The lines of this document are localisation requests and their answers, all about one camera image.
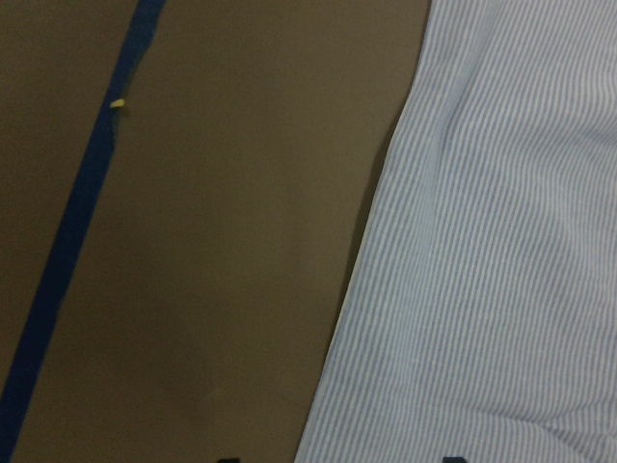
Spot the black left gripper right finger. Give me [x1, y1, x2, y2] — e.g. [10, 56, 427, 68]
[442, 455, 468, 463]

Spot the light blue striped shirt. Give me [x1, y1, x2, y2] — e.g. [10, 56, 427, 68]
[295, 1, 616, 462]

